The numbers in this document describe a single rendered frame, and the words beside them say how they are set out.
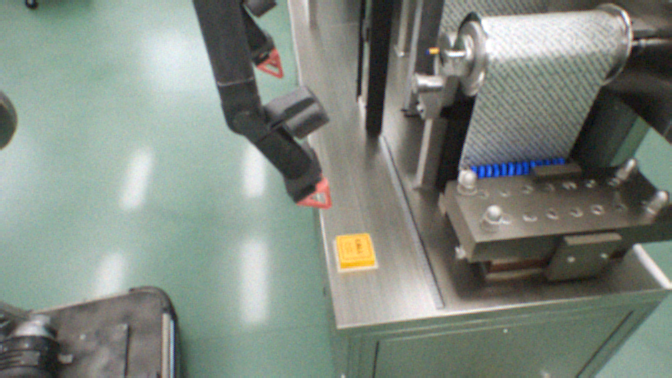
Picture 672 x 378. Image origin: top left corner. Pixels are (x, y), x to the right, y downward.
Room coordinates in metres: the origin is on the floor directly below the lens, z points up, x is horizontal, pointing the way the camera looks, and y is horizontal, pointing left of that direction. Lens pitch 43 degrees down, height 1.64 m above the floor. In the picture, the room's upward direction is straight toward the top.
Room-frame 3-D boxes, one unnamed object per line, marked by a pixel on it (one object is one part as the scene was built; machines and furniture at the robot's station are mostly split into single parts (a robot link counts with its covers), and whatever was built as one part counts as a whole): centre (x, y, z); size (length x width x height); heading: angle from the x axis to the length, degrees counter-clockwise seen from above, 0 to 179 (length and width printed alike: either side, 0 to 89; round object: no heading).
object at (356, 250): (0.58, -0.04, 0.91); 0.07 x 0.07 x 0.02; 8
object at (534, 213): (0.61, -0.43, 1.00); 0.40 x 0.16 x 0.06; 98
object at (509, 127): (0.72, -0.38, 1.11); 0.23 x 0.01 x 0.18; 98
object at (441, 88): (0.80, -0.21, 1.05); 0.06 x 0.05 x 0.31; 98
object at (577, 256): (0.52, -0.46, 0.96); 0.10 x 0.03 x 0.11; 98
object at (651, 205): (0.59, -0.60, 1.05); 0.04 x 0.04 x 0.04
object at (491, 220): (0.55, -0.28, 1.05); 0.04 x 0.04 x 0.04
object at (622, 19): (0.80, -0.50, 1.25); 0.15 x 0.01 x 0.15; 8
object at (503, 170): (0.70, -0.38, 1.03); 0.21 x 0.04 x 0.03; 98
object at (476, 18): (0.77, -0.25, 1.25); 0.15 x 0.01 x 0.15; 8
